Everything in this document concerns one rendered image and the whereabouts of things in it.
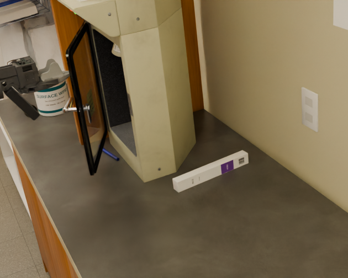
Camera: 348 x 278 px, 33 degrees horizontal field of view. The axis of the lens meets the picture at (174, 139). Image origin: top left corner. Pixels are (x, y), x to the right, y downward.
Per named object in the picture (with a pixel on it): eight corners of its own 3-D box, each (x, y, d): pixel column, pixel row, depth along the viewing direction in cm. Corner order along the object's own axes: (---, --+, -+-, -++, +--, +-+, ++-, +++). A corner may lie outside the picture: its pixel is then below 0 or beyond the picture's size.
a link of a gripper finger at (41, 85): (59, 80, 162) (27, 88, 159) (60, 85, 163) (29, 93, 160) (54, 75, 166) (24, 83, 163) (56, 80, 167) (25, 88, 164)
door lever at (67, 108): (86, 101, 181) (84, 94, 180) (80, 115, 173) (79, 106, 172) (69, 102, 182) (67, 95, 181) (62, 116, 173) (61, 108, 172)
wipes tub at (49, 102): (66, 100, 249) (58, 67, 243) (74, 111, 239) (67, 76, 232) (35, 108, 245) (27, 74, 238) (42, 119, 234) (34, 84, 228)
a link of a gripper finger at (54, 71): (71, 59, 163) (38, 67, 160) (75, 79, 166) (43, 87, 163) (68, 56, 165) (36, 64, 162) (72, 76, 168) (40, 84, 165)
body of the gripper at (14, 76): (38, 62, 158) (-7, 73, 155) (45, 91, 162) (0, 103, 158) (31, 54, 165) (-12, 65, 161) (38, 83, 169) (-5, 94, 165)
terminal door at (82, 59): (107, 132, 206) (87, 20, 188) (93, 177, 179) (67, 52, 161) (105, 132, 206) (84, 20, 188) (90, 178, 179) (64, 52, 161)
